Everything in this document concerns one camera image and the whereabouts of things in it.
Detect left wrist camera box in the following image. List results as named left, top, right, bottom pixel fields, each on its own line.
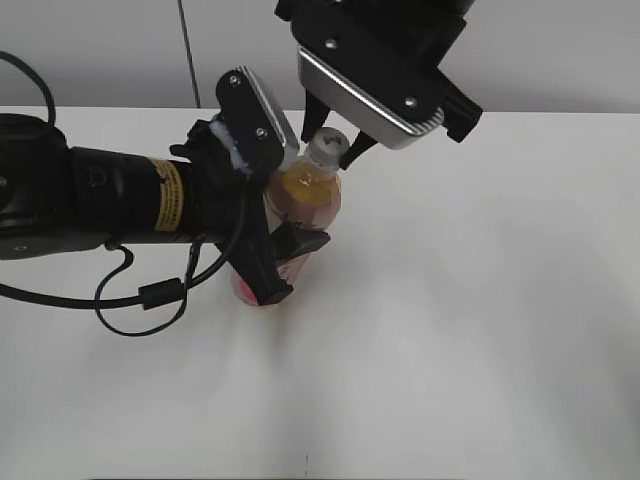
left=210, top=66, right=299, bottom=178

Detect white bottle cap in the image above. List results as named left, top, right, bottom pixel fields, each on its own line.
left=304, top=127, right=350, bottom=172

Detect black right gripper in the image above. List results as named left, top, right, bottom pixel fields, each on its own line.
left=275, top=1, right=483, bottom=169

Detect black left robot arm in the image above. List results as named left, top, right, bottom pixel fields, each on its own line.
left=1, top=114, right=330, bottom=305

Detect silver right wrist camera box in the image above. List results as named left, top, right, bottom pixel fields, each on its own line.
left=298, top=46, right=444, bottom=150

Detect pink peach tea bottle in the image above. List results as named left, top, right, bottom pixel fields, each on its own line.
left=230, top=127, right=351, bottom=307

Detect black cable with ferrite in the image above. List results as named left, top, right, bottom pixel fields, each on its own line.
left=0, top=52, right=251, bottom=337

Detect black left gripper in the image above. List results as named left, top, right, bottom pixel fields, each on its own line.
left=170, top=118, right=330, bottom=306

